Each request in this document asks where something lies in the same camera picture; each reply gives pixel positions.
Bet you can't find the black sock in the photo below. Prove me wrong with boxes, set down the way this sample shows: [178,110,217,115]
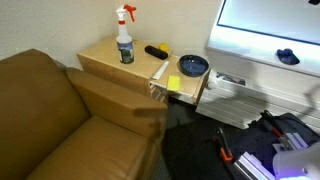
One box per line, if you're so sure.
[276,48,300,65]

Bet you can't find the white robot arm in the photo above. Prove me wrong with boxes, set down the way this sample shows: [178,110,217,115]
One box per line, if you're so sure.
[273,142,320,180]

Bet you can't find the wooden nightstand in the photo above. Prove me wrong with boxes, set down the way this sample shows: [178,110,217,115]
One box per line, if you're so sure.
[77,35,207,105]

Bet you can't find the yellow sponge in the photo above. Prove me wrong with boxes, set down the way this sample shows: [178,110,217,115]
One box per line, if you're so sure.
[167,75,180,91]

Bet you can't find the white flat stick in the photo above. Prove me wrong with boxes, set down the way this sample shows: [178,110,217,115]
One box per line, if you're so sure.
[152,61,169,80]

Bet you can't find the dark blue bowl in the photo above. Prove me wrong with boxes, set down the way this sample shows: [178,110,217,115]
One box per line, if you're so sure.
[178,55,209,77]

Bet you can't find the yellow ball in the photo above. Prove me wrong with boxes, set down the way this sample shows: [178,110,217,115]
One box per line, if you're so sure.
[158,43,169,52]

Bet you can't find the white red spray bottle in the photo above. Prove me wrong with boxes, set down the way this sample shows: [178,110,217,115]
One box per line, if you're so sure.
[116,4,136,64]

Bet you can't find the brown leather sofa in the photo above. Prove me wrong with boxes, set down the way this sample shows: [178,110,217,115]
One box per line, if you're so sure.
[0,49,167,180]

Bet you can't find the white wall heater unit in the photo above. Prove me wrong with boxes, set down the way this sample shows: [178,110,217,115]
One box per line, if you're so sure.
[196,70,320,132]

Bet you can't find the orange handled clamp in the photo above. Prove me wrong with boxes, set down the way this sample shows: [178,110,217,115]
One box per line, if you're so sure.
[217,127,233,163]

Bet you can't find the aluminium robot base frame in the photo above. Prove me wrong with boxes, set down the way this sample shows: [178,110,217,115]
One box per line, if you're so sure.
[231,133,308,180]

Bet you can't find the red handled clamp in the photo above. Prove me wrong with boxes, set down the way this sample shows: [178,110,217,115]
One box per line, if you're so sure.
[261,110,292,150]

